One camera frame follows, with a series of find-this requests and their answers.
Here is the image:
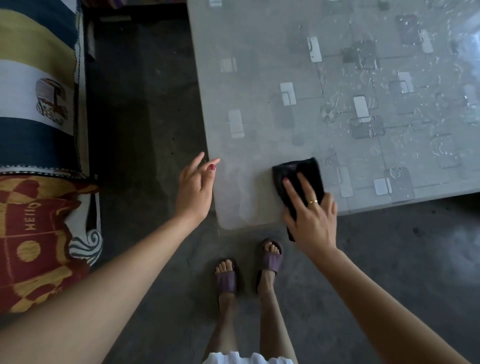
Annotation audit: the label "person's left hand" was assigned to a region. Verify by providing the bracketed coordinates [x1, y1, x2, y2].
[174, 152, 221, 226]

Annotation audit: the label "person's left forearm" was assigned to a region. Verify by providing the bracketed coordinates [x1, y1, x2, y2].
[0, 212, 205, 364]

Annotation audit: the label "person's leg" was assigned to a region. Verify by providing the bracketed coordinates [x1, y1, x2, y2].
[203, 259, 241, 361]
[256, 241, 299, 364]

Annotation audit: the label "black cleaning cloth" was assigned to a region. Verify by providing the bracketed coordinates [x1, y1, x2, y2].
[272, 157, 325, 242]

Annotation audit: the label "red yellow patterned blanket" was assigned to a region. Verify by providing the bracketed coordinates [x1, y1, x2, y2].
[0, 173, 104, 316]

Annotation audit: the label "grey patterned table cover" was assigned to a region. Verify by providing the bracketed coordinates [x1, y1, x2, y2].
[186, 0, 480, 232]

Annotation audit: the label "purple slipper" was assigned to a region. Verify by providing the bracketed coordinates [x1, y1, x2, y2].
[214, 259, 238, 295]
[256, 238, 284, 294]

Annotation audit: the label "purple left slipper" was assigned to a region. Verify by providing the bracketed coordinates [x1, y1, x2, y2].
[214, 259, 238, 295]

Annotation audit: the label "person's left leg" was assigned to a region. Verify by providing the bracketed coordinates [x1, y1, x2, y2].
[203, 259, 241, 361]

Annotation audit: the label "striped sofa cover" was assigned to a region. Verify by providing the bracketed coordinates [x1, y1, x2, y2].
[0, 0, 91, 178]

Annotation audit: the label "purple right slipper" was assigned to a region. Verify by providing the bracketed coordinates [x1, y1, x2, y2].
[256, 238, 284, 294]

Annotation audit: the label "person's right leg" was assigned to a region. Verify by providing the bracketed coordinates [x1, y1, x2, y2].
[256, 241, 299, 364]

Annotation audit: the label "person's right hand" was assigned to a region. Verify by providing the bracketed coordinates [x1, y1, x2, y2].
[282, 172, 338, 260]

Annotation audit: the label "person's right forearm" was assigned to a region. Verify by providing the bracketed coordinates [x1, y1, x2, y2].
[313, 245, 471, 364]

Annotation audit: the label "white shorts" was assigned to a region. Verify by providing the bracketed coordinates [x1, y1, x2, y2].
[202, 351, 295, 364]

